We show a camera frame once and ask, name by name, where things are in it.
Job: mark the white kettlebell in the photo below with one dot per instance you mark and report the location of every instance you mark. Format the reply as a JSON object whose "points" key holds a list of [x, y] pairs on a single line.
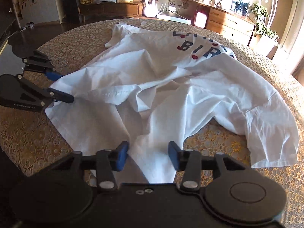
{"points": [[150, 9]]}

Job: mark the white printed t-shirt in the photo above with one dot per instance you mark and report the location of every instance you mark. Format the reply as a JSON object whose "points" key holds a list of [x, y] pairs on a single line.
{"points": [[153, 87]]}

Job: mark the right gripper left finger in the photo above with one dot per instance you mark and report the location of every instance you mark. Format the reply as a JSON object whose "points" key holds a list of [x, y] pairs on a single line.
{"points": [[108, 161]]}

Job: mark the wooden sideboard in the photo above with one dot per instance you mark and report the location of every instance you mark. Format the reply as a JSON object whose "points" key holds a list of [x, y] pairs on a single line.
{"points": [[226, 23]]}

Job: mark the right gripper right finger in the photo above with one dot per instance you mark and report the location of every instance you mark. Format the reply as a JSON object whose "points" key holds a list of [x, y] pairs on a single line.
{"points": [[190, 163]]}

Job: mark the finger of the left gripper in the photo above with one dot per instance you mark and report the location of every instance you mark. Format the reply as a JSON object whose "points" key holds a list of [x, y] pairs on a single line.
{"points": [[53, 75], [60, 96]]}

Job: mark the white flat box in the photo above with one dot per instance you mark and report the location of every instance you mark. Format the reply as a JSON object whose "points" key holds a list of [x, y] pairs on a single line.
{"points": [[172, 16]]}

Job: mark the pink lamp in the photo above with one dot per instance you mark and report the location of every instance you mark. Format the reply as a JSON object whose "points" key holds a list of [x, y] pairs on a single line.
{"points": [[201, 18]]}

